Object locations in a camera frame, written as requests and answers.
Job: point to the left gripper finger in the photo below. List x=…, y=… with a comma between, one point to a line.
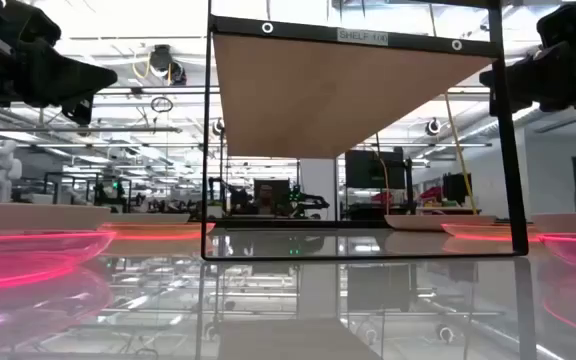
x=63, y=75
x=80, y=112

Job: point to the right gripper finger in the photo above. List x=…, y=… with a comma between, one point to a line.
x=525, y=107
x=548, y=75

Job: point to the large beige plate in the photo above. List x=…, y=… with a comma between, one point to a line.
x=28, y=217

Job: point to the pink matte plate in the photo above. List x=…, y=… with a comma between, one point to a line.
x=418, y=222
x=573, y=222

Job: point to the pale green plate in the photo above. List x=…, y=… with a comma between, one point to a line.
x=153, y=218

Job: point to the orange translucent plate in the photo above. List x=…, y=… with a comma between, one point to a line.
x=158, y=231
x=483, y=231

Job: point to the background black robot arm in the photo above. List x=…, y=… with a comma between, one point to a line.
x=313, y=202

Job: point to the white shelf label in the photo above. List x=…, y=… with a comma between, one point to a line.
x=362, y=37

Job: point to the round ceiling device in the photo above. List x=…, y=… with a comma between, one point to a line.
x=218, y=127
x=433, y=126

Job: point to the small black monitor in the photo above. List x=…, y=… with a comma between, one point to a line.
x=457, y=187

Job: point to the large black monitor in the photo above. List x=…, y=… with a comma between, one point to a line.
x=373, y=170

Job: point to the wooden tray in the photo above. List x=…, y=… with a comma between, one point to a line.
x=318, y=100

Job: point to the white pillar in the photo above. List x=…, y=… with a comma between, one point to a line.
x=318, y=190

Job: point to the black ceiling camera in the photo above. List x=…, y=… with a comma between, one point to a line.
x=160, y=60

